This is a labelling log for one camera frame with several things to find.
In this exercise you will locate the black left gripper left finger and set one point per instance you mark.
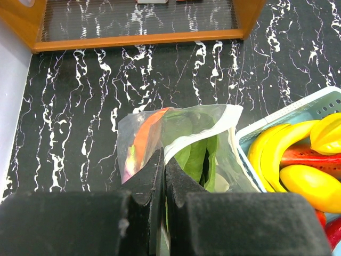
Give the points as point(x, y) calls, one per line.
point(80, 224)

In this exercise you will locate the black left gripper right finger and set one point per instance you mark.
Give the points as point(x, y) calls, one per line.
point(203, 223)

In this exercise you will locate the green leaf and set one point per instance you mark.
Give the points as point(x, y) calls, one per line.
point(198, 159)

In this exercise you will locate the white dotted zip bag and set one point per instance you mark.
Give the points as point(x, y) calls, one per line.
point(231, 174)

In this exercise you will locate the watermelon slice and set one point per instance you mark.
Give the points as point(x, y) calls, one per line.
point(302, 154)

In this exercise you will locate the yellow mango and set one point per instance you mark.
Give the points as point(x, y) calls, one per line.
point(320, 189)

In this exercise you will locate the purple eggplant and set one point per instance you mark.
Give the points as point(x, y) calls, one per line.
point(130, 164)

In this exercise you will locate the yellow banana bunch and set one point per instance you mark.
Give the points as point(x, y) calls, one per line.
point(266, 152)

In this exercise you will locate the yellow starfruit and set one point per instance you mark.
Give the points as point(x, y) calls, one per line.
point(325, 135)

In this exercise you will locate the light blue plastic basket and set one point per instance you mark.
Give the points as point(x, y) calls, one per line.
point(323, 102)

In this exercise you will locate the wooden shelf rack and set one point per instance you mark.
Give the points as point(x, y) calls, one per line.
point(69, 25)

